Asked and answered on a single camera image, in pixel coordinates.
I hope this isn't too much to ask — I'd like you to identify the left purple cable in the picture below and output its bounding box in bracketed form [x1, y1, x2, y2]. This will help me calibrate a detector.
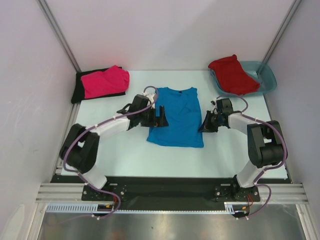
[62, 85, 160, 222]

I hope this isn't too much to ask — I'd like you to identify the purple cable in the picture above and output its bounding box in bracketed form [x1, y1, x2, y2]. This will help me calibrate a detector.
[211, 94, 288, 221]
[62, 85, 160, 222]

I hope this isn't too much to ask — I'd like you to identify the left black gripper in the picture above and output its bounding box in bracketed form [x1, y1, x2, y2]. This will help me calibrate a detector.
[138, 105, 168, 128]

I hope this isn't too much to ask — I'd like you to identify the teal plastic basin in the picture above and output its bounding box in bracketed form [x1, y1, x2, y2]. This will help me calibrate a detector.
[209, 60, 278, 98]

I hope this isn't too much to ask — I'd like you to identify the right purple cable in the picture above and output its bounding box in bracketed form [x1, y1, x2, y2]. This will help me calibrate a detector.
[211, 94, 288, 221]

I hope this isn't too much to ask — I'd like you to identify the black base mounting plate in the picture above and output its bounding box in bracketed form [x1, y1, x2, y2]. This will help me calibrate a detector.
[49, 174, 293, 211]

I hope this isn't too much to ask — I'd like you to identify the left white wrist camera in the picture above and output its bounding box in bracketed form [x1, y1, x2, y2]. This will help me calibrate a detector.
[142, 92, 158, 103]

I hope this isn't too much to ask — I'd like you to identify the aluminium corner post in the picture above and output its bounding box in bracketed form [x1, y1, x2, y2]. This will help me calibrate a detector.
[262, 0, 304, 64]
[36, 0, 81, 73]

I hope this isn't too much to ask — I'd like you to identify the black folded t shirt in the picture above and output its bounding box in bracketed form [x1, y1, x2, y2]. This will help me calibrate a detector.
[71, 68, 121, 104]

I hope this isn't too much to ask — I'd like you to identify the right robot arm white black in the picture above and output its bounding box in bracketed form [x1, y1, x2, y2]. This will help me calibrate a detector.
[198, 96, 288, 202]

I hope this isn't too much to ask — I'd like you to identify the blue t shirt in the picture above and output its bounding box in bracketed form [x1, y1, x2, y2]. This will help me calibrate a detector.
[146, 87, 204, 148]

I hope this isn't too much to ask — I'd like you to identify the red t shirt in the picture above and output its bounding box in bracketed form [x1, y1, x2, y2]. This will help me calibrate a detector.
[208, 54, 260, 95]

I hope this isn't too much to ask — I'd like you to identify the right aluminium corner post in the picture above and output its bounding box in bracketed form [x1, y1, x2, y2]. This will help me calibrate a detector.
[262, 0, 304, 64]

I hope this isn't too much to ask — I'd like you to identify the white slotted cable duct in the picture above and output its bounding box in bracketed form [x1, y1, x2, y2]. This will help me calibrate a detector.
[46, 203, 248, 215]

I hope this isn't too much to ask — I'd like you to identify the left aluminium corner post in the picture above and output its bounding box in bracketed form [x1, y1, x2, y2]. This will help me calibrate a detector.
[36, 0, 81, 73]

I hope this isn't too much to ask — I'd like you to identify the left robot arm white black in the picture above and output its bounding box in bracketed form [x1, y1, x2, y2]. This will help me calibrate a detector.
[59, 93, 169, 200]

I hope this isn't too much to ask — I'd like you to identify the pink folded t shirt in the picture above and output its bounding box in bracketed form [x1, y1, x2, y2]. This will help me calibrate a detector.
[80, 65, 130, 100]

